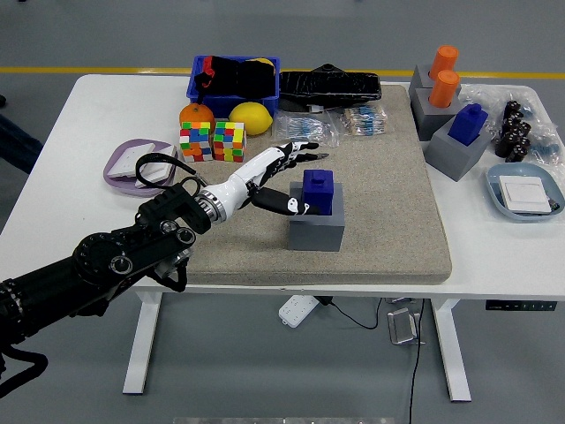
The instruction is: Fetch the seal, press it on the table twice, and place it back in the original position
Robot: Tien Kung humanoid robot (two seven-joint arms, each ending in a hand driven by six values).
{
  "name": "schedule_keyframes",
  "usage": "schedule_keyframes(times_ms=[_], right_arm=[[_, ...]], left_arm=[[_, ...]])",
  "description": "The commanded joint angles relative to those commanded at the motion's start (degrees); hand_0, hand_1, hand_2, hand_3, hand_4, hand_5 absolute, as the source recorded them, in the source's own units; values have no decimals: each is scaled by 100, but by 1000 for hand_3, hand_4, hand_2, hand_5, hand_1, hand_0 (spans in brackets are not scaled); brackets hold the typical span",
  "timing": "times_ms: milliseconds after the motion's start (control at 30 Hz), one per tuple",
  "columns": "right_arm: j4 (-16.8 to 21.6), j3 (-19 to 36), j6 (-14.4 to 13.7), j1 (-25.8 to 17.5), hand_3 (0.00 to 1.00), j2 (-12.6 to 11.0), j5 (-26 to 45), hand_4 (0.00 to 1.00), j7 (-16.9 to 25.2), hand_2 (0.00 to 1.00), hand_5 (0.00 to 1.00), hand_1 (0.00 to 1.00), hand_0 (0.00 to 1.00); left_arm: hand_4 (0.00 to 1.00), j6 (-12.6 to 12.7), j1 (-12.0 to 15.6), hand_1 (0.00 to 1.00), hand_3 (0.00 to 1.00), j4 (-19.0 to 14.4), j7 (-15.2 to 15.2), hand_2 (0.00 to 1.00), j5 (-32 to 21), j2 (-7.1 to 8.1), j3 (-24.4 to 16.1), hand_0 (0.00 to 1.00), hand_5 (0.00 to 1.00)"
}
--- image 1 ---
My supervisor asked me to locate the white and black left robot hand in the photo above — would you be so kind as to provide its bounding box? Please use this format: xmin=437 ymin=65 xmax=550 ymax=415
xmin=203 ymin=140 xmax=322 ymax=220

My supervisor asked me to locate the blue square seal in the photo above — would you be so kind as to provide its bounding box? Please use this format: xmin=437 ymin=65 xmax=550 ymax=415
xmin=302 ymin=169 xmax=335 ymax=216
xmin=448 ymin=103 xmax=490 ymax=147

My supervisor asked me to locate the grey square seal holder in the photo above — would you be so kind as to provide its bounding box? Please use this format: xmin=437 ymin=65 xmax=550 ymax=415
xmin=424 ymin=115 xmax=493 ymax=183
xmin=287 ymin=179 xmax=345 ymax=252

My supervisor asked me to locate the orange cylindrical seal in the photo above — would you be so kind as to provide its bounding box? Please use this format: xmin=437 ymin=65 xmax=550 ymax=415
xmin=428 ymin=69 xmax=461 ymax=110
xmin=428 ymin=44 xmax=460 ymax=81

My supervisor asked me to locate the multicoloured puzzle cube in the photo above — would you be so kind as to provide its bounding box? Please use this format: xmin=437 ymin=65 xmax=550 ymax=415
xmin=213 ymin=120 xmax=247 ymax=163
xmin=178 ymin=121 xmax=213 ymax=163

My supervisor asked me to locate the yellow lemon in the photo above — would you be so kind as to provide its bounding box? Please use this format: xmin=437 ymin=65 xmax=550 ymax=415
xmin=228 ymin=102 xmax=274 ymax=136

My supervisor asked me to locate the orange fruit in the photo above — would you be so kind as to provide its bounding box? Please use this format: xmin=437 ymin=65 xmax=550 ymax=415
xmin=178 ymin=102 xmax=216 ymax=132

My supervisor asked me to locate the blue plastic bin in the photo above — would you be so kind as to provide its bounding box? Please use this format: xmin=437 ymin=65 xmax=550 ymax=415
xmin=185 ymin=55 xmax=282 ymax=117

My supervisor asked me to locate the black cloth with red trim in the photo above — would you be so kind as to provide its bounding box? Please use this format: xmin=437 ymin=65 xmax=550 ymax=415
xmin=194 ymin=55 xmax=277 ymax=99

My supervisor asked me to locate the purple plate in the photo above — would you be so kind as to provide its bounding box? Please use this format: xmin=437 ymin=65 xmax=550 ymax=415
xmin=102 ymin=138 xmax=179 ymax=198

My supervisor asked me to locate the black wrapped keyboard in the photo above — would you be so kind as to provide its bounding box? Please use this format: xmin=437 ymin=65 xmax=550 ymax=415
xmin=278 ymin=64 xmax=383 ymax=111

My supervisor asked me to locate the white power strip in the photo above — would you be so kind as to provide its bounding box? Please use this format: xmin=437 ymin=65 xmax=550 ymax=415
xmin=277 ymin=294 xmax=320 ymax=330

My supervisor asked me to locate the bag of brown and blue resistors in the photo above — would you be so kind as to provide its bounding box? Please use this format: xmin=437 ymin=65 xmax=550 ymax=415
xmin=328 ymin=105 xmax=389 ymax=138

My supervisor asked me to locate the grey-brown mat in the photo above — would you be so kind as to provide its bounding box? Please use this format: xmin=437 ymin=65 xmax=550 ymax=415
xmin=170 ymin=83 xmax=454 ymax=286

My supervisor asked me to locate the grey holder with round hole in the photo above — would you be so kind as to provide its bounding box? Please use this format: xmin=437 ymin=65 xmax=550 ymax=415
xmin=409 ymin=86 xmax=463 ymax=142
xmin=408 ymin=64 xmax=463 ymax=96

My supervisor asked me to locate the white table leg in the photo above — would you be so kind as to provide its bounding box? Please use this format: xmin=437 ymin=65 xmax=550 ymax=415
xmin=430 ymin=299 xmax=472 ymax=403
xmin=122 ymin=289 xmax=163 ymax=396

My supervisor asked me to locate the blue-grey plate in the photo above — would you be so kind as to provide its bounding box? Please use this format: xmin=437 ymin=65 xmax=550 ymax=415
xmin=485 ymin=163 xmax=565 ymax=223

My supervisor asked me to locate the clear plastic bag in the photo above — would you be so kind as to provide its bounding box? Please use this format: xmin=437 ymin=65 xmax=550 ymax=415
xmin=458 ymin=83 xmax=565 ymax=167

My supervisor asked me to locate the black table control panel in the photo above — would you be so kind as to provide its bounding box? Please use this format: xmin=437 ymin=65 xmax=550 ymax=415
xmin=485 ymin=299 xmax=556 ymax=312

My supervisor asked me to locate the white switch panel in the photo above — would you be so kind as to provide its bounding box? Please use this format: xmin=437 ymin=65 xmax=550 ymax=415
xmin=498 ymin=175 xmax=558 ymax=216
xmin=107 ymin=142 xmax=157 ymax=179
xmin=134 ymin=145 xmax=178 ymax=189

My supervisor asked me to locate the black plug with cord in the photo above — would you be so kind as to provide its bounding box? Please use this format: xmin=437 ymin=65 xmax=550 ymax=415
xmin=317 ymin=295 xmax=383 ymax=331

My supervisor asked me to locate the silver metal bracket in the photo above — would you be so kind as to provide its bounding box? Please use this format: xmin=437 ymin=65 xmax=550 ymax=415
xmin=387 ymin=307 xmax=427 ymax=346

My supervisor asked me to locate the long black floor cable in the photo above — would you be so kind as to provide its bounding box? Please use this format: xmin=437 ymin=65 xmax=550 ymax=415
xmin=405 ymin=299 xmax=426 ymax=424

